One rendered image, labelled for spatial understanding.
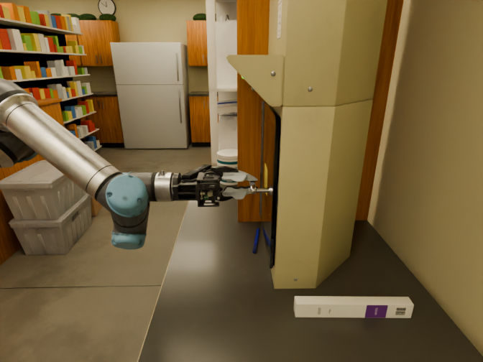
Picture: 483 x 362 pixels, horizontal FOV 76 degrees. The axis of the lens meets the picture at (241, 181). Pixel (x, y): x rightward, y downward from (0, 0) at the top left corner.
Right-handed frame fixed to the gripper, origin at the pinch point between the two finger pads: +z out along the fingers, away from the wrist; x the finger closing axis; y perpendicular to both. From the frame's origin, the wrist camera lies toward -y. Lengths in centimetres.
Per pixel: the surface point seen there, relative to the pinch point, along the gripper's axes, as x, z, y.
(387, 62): 31, 44, -25
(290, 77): 26.5, 6.7, 11.6
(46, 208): -71, -151, -146
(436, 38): 36, 49, -11
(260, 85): 25.0, 0.7, 11.6
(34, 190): -56, -156, -144
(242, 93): 21.3, -1.9, -25.6
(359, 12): 38.9, 20.8, 7.6
